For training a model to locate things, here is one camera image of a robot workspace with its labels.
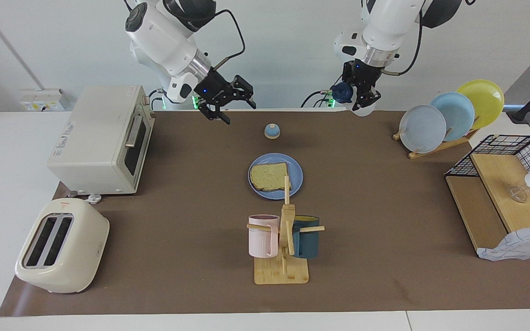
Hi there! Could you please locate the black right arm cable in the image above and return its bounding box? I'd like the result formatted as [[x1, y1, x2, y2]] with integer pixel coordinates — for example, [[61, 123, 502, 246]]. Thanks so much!
[[212, 9, 246, 70]]

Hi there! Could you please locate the light blue plate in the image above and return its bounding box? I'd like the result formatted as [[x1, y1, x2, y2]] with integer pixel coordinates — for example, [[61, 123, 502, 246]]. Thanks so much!
[[431, 92, 476, 142]]

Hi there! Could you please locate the white toaster oven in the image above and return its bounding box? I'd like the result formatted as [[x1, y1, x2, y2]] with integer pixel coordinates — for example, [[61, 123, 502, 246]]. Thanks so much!
[[46, 85, 156, 196]]

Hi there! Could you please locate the wooden mug tree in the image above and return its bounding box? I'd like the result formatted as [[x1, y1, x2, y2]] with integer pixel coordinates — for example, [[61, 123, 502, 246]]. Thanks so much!
[[247, 175, 326, 285]]

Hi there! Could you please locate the wooden plate rack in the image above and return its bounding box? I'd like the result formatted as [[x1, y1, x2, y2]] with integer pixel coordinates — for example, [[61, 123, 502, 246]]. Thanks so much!
[[392, 128, 479, 160]]

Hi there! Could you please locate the blue round plate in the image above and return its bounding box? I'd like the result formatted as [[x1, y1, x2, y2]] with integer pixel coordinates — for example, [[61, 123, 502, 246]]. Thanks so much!
[[248, 153, 304, 200]]

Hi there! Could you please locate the pink ribbed mug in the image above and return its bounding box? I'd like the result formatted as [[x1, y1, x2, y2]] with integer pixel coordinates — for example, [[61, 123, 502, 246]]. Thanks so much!
[[248, 214, 280, 258]]

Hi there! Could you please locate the wooden shelf with wire basket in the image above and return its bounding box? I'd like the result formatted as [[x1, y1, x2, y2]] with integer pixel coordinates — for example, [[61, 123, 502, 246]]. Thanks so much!
[[444, 134, 530, 258]]

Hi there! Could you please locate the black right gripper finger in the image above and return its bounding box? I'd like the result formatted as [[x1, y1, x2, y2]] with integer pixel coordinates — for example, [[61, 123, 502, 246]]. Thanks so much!
[[233, 75, 257, 108], [201, 103, 231, 126]]

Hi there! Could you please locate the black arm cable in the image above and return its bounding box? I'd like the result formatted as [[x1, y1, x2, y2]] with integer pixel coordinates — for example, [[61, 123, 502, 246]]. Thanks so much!
[[212, 9, 246, 70], [380, 0, 426, 76]]

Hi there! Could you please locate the dark teal mug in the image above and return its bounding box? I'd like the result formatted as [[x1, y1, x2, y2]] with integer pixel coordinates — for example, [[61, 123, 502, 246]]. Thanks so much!
[[292, 215, 321, 259]]

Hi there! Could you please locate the yellow plate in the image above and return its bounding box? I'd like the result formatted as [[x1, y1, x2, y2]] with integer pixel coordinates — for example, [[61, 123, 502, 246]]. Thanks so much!
[[456, 79, 505, 131]]

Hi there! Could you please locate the white checked cloth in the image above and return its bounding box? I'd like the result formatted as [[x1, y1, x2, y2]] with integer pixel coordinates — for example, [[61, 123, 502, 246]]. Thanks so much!
[[477, 224, 530, 262]]

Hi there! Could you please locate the translucent blue-capped squeeze bottle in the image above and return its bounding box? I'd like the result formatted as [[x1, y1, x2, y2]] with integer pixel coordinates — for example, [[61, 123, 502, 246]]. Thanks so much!
[[331, 82, 377, 117]]

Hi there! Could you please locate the toasted bread slice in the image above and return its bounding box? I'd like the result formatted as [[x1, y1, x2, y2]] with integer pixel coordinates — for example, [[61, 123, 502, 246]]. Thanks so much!
[[250, 162, 290, 192]]

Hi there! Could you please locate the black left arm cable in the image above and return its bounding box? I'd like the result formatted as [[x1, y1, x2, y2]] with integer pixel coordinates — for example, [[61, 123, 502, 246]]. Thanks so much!
[[380, 0, 426, 76]]

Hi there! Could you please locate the cream two-slot toaster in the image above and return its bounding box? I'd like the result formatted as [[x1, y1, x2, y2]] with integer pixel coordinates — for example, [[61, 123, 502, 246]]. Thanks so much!
[[15, 198, 110, 294]]

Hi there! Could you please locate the grey-blue plate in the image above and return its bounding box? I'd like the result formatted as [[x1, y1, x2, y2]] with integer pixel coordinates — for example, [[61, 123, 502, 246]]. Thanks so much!
[[399, 104, 447, 154]]

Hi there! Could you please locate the brown table mat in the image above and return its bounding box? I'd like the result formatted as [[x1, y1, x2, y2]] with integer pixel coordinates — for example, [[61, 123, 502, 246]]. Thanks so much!
[[0, 109, 530, 318]]

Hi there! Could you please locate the clear glass item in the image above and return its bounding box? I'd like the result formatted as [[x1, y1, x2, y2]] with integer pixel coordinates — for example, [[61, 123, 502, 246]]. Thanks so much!
[[507, 185, 530, 204]]

